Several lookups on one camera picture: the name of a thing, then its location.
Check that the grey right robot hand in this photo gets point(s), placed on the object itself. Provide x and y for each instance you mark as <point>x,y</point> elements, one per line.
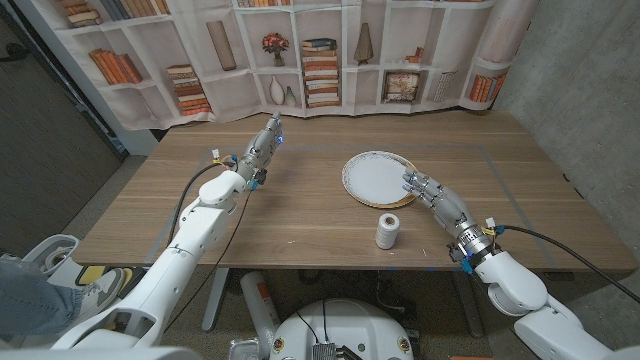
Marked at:
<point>445,205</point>

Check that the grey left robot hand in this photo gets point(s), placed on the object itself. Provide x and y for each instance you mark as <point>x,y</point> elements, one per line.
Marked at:
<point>260,150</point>

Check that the white tape roll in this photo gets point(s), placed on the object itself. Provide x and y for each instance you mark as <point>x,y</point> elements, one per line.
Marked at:
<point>387,235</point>

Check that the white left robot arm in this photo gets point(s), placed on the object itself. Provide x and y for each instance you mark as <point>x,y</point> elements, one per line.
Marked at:
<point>205,225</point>

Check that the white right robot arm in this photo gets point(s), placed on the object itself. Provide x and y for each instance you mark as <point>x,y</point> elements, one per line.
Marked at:
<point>515,285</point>

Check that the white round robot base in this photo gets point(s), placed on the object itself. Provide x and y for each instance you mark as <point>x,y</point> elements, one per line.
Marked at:
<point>345,325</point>

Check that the white gold-rimmed paper plate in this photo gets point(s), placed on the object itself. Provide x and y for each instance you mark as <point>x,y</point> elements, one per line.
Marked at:
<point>372,180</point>

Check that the printed bookshelf backdrop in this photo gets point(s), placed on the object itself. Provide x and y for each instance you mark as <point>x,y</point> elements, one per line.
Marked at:
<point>240,90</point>

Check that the white roll with orange label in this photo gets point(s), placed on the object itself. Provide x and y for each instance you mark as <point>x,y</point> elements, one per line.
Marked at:
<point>257,305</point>

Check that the grey electronics box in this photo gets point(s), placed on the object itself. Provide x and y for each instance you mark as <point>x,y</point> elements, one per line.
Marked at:
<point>325,351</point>

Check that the foil tray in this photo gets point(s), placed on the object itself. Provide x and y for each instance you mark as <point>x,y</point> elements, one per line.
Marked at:
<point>245,350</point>

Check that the yellow floor pad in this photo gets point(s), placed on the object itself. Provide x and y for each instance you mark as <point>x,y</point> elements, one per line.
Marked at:
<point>92,275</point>

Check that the white sneaker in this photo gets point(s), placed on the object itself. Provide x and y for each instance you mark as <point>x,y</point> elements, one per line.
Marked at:
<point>102,290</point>

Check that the white round bin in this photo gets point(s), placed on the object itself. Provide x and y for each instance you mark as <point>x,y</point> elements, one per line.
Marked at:
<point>50,250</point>

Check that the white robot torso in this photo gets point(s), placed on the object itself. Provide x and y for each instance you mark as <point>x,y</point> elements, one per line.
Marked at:
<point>100,354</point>

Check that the person's leg in jeans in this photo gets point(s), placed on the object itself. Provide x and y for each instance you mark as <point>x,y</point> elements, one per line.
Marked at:
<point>30,300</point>

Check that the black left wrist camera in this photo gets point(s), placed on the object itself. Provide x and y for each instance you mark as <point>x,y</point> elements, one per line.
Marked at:
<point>260,176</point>

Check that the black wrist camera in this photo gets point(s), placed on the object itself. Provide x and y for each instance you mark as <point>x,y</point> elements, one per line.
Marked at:
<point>260,176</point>
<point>457,254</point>

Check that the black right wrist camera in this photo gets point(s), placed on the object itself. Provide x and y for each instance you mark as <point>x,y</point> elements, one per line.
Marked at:
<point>457,254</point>

